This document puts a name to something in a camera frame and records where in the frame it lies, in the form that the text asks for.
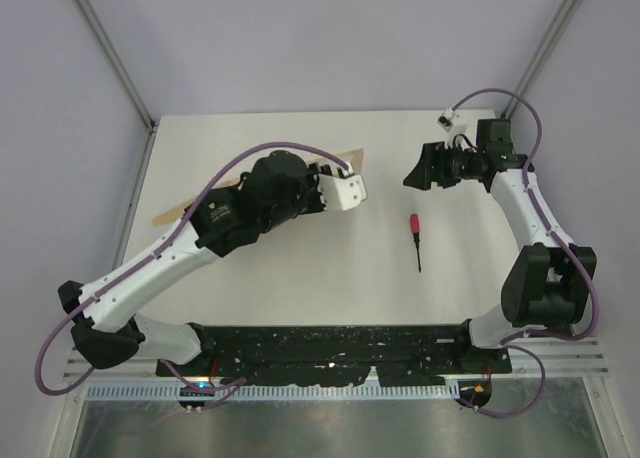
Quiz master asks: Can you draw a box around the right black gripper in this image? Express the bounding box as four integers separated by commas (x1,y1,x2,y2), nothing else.
404,139,485,190

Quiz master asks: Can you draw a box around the red handled screwdriver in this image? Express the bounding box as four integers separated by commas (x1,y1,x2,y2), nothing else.
409,214,422,273

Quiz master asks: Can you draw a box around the wooden picture frame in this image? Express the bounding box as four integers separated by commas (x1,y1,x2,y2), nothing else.
151,148,364,227

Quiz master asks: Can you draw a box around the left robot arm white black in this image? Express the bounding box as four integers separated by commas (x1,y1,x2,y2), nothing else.
58,150,366,376

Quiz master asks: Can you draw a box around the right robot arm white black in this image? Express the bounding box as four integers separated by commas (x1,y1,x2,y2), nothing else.
403,112,600,372

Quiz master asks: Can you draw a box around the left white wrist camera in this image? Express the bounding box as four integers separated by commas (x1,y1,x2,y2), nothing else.
319,174,368,212

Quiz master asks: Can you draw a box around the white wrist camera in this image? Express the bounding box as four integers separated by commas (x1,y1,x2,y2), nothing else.
437,108,467,138
319,174,368,212

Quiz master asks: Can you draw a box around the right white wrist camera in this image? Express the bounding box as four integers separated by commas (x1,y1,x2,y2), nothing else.
437,108,467,138

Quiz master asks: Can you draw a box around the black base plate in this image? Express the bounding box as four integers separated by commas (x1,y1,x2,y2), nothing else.
177,324,512,387

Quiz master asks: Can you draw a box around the slotted grey cable duct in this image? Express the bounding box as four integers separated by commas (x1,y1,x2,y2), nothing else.
85,380,459,402

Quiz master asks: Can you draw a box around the aluminium front rail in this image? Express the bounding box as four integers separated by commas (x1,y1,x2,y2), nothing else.
63,338,609,384

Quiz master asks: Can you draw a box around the right aluminium frame post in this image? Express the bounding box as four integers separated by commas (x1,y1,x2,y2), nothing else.
509,0,585,98

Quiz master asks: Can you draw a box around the aluminium frame post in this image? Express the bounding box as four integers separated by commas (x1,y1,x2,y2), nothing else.
63,0,159,134
509,0,585,98

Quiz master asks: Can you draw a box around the left aluminium frame post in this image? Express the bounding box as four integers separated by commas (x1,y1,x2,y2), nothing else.
63,0,159,134

